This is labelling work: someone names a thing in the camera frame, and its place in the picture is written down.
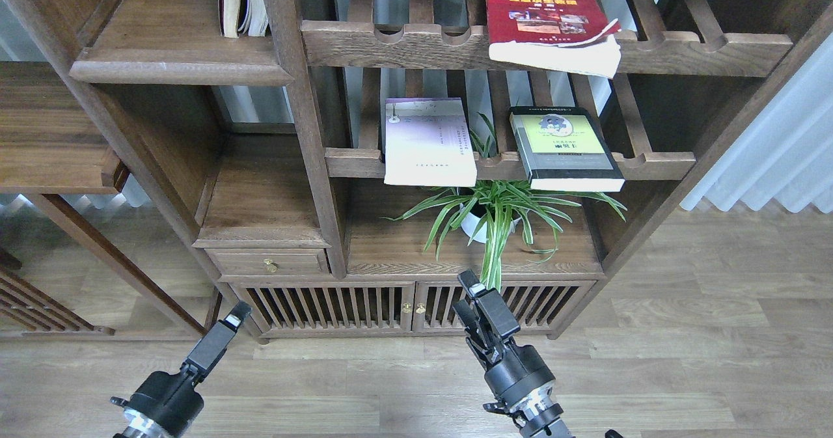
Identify white curtain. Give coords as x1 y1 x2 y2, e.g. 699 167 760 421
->
681 37 832 213

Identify white plant pot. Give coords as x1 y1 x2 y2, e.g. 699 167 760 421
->
461 204 521 243

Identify green and grey book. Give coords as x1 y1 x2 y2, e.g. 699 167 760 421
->
510 106 625 193

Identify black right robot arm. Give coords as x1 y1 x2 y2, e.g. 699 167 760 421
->
453 270 572 437

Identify brass drawer knob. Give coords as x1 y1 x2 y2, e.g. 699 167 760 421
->
263 259 279 274

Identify upright books on shelf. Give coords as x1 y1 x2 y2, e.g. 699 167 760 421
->
218 0 269 38

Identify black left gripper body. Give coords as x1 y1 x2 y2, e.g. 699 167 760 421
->
111 365 204 436

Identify wooden side furniture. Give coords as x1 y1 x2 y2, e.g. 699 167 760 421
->
2 194 227 341

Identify red cover book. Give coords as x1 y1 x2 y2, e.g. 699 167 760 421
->
485 0 621 79

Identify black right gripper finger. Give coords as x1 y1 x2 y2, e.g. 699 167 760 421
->
457 270 520 344
452 301 498 368

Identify green spider plant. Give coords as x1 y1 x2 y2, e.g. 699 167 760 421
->
386 113 628 292

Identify pale lavender book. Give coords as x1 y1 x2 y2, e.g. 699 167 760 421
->
384 98 477 187

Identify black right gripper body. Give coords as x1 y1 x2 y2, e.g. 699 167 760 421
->
483 340 558 419

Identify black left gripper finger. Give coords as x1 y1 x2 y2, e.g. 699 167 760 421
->
185 301 252 381

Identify dark wooden bookshelf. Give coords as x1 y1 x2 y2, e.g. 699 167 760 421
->
3 0 831 339

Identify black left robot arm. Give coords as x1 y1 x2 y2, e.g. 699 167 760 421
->
111 301 252 437

